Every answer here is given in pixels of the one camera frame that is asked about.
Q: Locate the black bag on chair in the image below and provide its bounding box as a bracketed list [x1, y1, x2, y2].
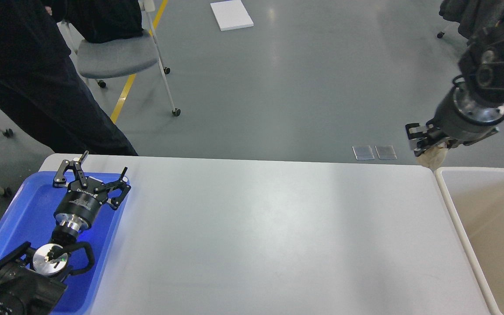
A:
[64, 0, 143, 44]

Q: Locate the beige plastic bin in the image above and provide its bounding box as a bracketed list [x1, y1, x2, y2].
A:
[435, 167, 504, 315]

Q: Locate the clear floor plate right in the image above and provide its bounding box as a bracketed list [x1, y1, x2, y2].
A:
[375, 145, 398, 160]

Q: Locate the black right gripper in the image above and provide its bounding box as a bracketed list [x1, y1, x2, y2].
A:
[406, 84, 504, 157]

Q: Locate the blue plastic tray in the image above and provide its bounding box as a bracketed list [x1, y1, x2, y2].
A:
[0, 171, 126, 315]

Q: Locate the grey office chair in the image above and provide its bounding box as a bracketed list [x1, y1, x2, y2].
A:
[54, 0, 181, 116]

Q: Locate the chair with grey jacket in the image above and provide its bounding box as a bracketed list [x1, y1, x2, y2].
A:
[439, 0, 491, 39]

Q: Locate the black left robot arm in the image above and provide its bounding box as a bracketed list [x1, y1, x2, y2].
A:
[0, 154, 131, 315]

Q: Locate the person in black clothes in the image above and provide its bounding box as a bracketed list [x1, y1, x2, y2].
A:
[0, 0, 137, 156]

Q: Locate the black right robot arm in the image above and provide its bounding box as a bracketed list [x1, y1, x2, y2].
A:
[405, 12, 504, 157]

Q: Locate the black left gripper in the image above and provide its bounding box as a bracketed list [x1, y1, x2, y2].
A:
[53, 150, 131, 229]

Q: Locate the beige paper ball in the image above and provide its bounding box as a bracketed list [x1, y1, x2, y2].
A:
[416, 143, 449, 172]

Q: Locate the clear floor plate left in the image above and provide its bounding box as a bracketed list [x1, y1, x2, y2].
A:
[352, 145, 375, 161]

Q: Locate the clear floor plate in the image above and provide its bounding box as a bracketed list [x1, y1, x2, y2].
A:
[352, 145, 375, 161]
[375, 145, 398, 160]

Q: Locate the white board on floor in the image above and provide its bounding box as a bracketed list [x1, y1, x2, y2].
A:
[210, 0, 254, 32]

